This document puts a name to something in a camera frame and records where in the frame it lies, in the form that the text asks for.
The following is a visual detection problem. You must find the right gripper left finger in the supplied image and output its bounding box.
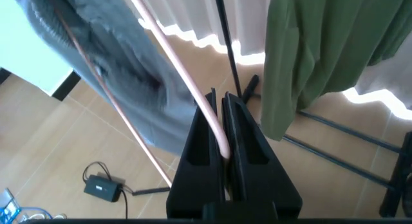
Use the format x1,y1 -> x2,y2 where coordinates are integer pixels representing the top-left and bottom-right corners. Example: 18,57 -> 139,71
166,88 -> 226,218

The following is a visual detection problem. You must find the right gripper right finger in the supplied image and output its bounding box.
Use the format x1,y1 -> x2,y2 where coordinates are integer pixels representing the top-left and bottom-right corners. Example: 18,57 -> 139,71
221,91 -> 303,218

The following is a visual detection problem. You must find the pink clothes hanger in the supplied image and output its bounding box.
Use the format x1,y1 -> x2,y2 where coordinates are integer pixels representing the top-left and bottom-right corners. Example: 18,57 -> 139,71
53,0 -> 232,189

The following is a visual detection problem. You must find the pale grey garment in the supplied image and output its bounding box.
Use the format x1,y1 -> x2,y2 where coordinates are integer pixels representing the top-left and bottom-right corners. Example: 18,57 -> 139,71
11,0 -> 199,156

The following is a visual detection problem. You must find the green printed t-shirt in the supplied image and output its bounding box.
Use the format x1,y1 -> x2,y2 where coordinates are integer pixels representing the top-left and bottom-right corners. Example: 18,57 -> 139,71
260,0 -> 412,142

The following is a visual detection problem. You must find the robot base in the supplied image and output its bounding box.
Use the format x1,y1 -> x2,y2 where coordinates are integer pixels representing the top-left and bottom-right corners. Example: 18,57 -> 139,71
0,187 -> 21,220

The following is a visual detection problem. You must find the black clothes rack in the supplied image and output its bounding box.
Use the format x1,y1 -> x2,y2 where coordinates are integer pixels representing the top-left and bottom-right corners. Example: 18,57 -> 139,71
214,0 -> 412,218

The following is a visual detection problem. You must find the black power adapter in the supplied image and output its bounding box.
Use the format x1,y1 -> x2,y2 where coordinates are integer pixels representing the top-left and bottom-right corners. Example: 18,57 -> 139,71
83,174 -> 124,203

